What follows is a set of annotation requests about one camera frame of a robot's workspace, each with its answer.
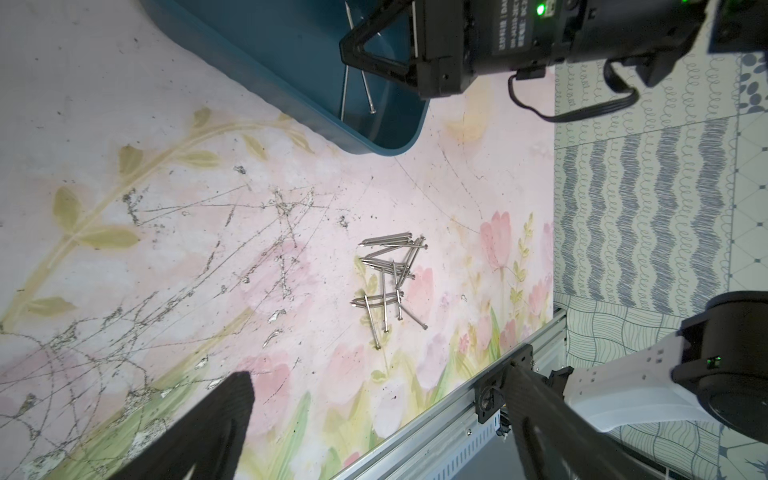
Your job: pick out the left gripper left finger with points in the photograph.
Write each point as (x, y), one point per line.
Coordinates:
(206, 443)

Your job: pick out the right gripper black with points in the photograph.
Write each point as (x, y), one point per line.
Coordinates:
(442, 46)

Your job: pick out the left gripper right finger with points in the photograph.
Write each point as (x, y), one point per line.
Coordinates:
(563, 443)

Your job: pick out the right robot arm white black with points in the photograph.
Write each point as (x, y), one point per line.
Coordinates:
(636, 243)

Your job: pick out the teal plastic storage box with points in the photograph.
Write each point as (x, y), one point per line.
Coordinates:
(287, 52)

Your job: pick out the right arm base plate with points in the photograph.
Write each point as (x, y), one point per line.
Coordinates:
(512, 382)

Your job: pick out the aluminium mounting rail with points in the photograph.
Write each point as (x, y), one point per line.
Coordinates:
(442, 440)

